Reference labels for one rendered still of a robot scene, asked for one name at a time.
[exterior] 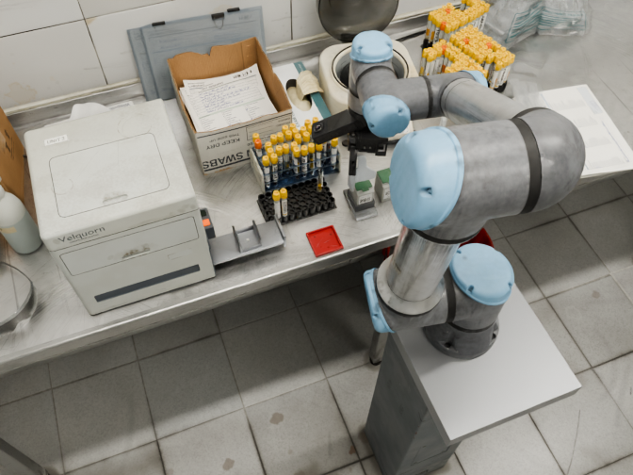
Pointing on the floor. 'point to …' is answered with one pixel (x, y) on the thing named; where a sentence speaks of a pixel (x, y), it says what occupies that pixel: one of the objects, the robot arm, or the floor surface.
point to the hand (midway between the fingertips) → (349, 169)
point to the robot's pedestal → (402, 421)
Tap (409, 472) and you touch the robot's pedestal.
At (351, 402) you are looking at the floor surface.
